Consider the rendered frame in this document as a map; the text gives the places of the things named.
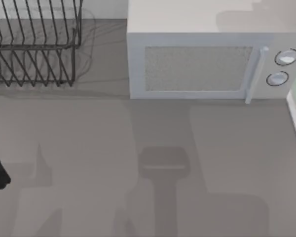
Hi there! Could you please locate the pale microwave oven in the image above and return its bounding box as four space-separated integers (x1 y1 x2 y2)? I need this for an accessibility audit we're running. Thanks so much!
126 0 296 104

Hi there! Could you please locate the microwave door handle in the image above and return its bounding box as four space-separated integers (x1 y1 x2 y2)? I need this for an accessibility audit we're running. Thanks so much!
245 46 269 104

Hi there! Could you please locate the large microwave knob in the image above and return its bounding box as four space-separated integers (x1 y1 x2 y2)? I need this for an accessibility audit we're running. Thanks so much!
274 48 296 67

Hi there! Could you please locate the dark wire dish rack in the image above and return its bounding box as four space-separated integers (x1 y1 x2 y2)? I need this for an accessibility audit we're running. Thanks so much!
0 0 84 87

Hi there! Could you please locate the small microwave knob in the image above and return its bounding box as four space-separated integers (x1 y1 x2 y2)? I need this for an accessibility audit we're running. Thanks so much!
266 71 290 87

